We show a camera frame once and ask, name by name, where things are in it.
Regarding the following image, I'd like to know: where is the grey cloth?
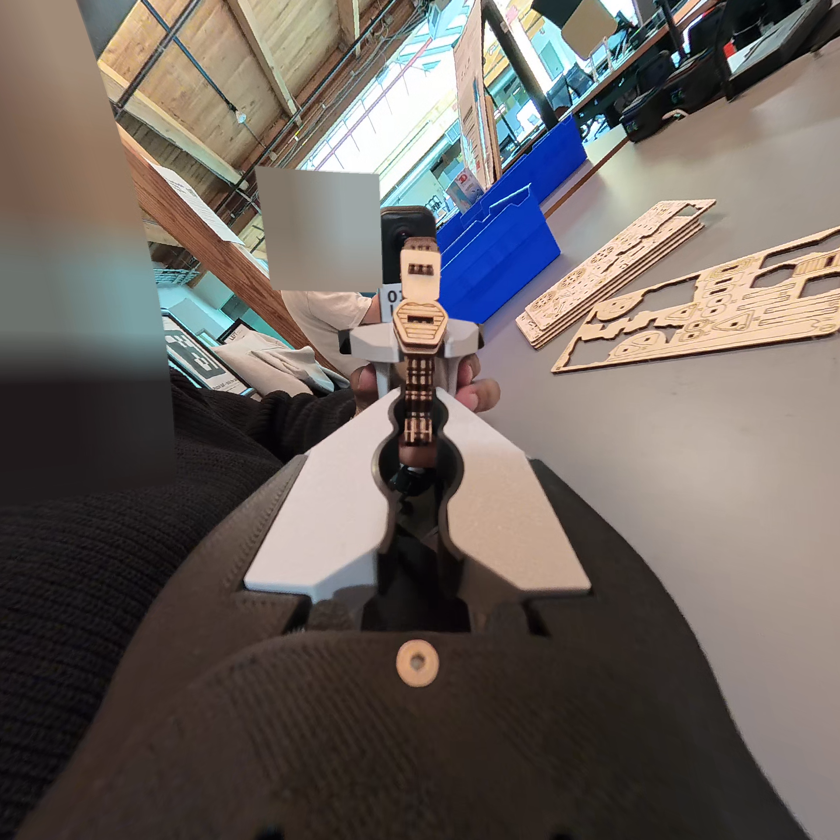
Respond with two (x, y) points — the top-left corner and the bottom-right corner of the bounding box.
(213, 330), (349, 398)

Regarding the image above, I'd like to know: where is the small blue plastic bin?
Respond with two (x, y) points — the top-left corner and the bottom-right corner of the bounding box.
(436, 185), (562, 324)

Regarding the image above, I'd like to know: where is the wooden part sheet with cutouts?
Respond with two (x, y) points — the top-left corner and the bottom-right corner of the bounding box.
(551, 226), (840, 375)

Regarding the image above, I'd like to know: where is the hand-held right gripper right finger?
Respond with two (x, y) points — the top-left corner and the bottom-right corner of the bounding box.
(434, 387), (593, 603)

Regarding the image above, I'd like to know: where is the black flat case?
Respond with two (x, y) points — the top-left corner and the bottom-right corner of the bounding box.
(722, 0), (840, 99)

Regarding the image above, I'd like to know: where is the wooden puzzle model assembly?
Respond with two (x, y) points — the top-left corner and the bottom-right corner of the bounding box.
(394, 236), (450, 468)

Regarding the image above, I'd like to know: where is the tall cardboard box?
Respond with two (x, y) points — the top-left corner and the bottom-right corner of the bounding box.
(453, 0), (503, 191)

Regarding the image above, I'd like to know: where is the wooden beam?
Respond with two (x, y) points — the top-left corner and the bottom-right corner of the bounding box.
(115, 121), (336, 368)

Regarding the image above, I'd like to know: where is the long blue plastic bin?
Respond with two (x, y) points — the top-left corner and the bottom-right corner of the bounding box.
(486, 115), (588, 201)

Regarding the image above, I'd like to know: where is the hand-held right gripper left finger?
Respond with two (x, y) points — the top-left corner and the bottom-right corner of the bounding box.
(243, 387), (403, 605)

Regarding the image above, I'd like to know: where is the black equipment bag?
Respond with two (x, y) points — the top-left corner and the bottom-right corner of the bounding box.
(620, 49), (729, 143)

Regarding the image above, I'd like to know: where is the person's left hand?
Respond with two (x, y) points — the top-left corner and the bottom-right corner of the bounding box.
(350, 357), (501, 416)

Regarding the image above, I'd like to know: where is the white red printed box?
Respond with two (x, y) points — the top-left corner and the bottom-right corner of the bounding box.
(445, 167), (487, 212)

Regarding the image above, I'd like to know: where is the black framed poster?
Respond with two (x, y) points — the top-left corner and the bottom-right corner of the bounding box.
(161, 311), (253, 395)

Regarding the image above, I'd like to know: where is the white paper notice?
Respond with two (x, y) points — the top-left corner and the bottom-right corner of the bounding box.
(154, 163), (244, 245)

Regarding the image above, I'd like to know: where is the stack of wooden part sheets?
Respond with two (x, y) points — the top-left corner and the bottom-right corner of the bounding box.
(515, 199), (718, 350)

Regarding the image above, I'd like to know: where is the black steel column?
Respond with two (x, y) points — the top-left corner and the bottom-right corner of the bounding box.
(482, 0), (560, 132)

